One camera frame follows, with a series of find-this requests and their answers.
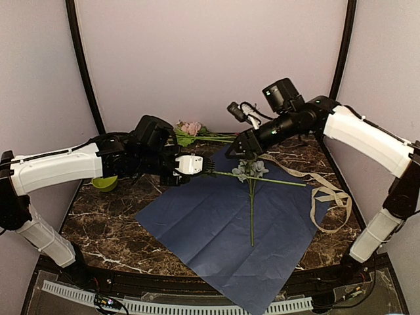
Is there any light blue fake flower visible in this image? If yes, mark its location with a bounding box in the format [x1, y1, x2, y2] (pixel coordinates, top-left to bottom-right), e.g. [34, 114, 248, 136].
[232, 160, 269, 247]

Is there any pink fake flower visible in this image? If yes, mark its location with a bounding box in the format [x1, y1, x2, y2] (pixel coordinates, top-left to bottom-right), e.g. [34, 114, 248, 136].
[174, 121, 236, 147]

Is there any blue wrapping paper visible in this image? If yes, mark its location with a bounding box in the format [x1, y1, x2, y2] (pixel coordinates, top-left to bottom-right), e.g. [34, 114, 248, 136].
[136, 149, 329, 314]

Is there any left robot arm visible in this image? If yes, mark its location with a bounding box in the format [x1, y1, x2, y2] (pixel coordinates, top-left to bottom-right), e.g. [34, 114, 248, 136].
[1, 133, 215, 286]

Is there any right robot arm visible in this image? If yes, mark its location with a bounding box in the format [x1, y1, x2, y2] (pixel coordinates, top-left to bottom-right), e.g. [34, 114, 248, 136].
[225, 78, 419, 285]

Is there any green bowl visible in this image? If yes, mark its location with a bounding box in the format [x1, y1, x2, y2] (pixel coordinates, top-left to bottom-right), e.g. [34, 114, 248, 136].
[91, 176, 118, 192]

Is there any beige ribbon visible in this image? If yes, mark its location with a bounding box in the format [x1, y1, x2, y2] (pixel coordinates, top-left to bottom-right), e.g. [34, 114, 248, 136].
[259, 154, 352, 234]

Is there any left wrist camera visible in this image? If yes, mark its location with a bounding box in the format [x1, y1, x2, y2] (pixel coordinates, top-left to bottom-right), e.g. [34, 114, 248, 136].
[174, 154, 204, 176]

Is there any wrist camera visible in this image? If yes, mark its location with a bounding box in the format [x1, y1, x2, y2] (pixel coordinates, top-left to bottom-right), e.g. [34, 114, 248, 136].
[174, 154, 204, 176]
[226, 101, 273, 130]

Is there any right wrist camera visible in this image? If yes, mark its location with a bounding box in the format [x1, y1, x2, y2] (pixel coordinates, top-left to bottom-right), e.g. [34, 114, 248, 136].
[226, 101, 273, 130]

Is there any black front rail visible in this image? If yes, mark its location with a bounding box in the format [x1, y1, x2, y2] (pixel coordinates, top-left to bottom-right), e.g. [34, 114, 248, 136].
[35, 255, 394, 299]

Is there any white cable duct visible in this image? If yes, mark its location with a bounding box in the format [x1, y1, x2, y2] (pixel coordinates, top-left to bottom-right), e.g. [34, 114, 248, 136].
[41, 280, 313, 315]

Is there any right black frame post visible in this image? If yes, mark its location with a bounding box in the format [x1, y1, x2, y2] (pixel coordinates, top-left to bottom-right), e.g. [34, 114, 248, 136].
[329, 0, 357, 100]

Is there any black frame post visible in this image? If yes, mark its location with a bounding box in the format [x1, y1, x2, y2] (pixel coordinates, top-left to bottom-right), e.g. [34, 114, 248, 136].
[329, 0, 357, 100]
[65, 0, 106, 135]

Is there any left black frame post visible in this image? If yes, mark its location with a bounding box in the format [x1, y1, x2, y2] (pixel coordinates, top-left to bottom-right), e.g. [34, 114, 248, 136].
[65, 0, 106, 135]

